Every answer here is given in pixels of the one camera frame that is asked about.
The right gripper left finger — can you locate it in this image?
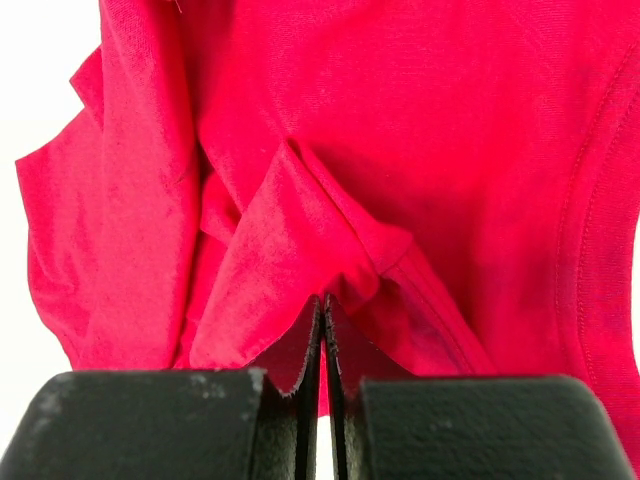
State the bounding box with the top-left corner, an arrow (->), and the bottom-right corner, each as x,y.
1,297 -> 321,479

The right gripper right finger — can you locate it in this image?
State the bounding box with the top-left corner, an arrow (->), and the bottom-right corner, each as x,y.
324,296 -> 635,480

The bright red t shirt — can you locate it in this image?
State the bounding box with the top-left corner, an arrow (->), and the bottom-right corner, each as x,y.
16,1 -> 639,463

